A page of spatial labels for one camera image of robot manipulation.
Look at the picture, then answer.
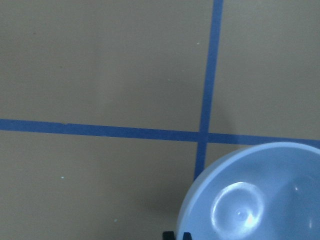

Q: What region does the blue bowl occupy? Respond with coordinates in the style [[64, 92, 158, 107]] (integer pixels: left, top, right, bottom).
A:
[[175, 142, 320, 240]]

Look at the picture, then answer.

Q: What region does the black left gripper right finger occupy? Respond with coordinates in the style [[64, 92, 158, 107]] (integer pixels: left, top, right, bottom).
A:
[[182, 232, 193, 240]]

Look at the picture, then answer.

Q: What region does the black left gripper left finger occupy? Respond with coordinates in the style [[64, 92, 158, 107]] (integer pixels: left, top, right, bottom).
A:
[[162, 231, 175, 240]]

